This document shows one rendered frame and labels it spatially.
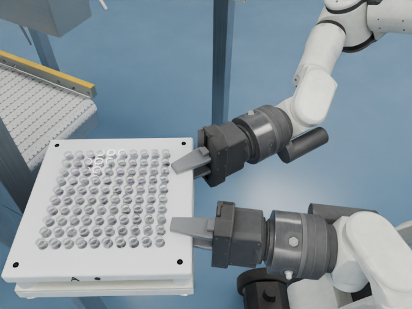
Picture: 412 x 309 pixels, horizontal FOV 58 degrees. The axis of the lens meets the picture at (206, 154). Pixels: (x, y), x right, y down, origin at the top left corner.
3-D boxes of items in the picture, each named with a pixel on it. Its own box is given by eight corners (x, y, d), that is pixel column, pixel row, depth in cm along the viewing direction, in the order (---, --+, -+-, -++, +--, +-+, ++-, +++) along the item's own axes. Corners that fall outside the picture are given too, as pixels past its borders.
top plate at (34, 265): (5, 283, 49) (-1, 277, 47) (53, 146, 65) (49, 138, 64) (192, 280, 49) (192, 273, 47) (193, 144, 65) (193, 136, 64)
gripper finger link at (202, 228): (173, 216, 53) (216, 221, 53) (168, 235, 51) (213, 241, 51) (172, 209, 52) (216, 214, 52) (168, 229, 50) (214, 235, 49)
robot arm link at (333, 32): (288, 58, 72) (318, -11, 79) (303, 92, 79) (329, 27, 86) (344, 56, 65) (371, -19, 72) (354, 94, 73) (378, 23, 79)
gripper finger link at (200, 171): (179, 185, 59) (211, 169, 62) (169, 172, 61) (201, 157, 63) (179, 191, 60) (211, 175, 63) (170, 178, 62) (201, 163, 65)
